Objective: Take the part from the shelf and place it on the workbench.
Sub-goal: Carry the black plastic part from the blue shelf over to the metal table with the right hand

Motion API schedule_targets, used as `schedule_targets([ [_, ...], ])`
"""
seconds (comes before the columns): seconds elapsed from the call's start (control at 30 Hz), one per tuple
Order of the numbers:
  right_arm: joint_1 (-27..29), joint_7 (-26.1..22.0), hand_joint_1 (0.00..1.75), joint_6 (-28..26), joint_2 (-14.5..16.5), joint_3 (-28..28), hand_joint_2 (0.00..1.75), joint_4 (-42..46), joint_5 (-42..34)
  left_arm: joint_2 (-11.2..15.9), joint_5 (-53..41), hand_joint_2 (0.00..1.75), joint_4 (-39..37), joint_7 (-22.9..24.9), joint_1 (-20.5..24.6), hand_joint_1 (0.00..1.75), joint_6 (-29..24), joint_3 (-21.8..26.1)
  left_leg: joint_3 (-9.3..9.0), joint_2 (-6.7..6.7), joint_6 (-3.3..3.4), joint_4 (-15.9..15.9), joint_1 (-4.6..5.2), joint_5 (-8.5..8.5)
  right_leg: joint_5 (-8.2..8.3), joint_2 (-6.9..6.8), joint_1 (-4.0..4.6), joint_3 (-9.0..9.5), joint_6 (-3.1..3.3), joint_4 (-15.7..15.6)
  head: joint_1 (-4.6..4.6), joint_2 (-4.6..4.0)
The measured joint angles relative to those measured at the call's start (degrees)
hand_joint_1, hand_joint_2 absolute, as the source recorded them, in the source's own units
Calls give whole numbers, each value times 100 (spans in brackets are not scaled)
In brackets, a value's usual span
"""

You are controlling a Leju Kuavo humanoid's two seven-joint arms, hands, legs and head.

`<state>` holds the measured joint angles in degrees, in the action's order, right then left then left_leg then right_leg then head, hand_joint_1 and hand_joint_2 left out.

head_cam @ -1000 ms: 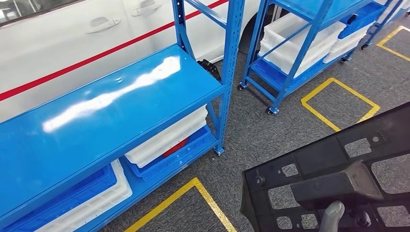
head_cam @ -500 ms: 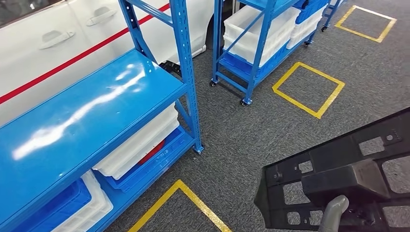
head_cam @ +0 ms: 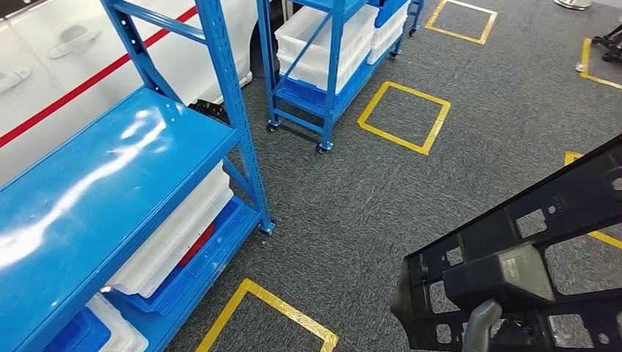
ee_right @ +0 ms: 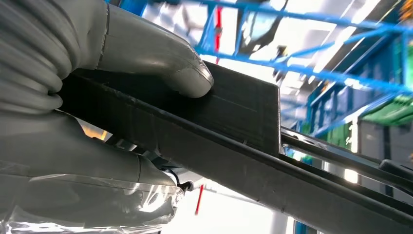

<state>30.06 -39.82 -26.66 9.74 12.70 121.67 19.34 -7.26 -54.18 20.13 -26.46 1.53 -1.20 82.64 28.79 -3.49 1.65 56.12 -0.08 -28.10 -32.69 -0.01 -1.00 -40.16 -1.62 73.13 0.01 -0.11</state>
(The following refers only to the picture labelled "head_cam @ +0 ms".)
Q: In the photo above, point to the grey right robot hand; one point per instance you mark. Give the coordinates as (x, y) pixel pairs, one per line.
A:
(481, 325)

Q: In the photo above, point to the black plastic plate bracket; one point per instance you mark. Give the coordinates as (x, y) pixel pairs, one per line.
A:
(491, 243)

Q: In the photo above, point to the blue wheeled shelf rack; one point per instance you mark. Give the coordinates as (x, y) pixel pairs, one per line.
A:
(335, 97)
(417, 14)

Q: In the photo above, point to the blue metal shelf rack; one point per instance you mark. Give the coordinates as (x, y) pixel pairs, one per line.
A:
(97, 160)

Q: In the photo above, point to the small white floor object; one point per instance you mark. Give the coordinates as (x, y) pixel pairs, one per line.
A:
(579, 68)

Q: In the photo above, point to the red plastic item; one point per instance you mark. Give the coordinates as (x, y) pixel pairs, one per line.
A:
(197, 245)

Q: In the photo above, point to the black tripod stand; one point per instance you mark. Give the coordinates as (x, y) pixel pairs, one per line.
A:
(612, 46)

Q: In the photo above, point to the chrome round stanchion base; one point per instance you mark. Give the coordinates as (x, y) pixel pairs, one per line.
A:
(573, 4)

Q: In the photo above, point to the red barrier belt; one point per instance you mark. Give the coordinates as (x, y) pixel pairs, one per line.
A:
(73, 92)

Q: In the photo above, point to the white car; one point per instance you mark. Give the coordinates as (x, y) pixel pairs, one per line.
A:
(29, 44)

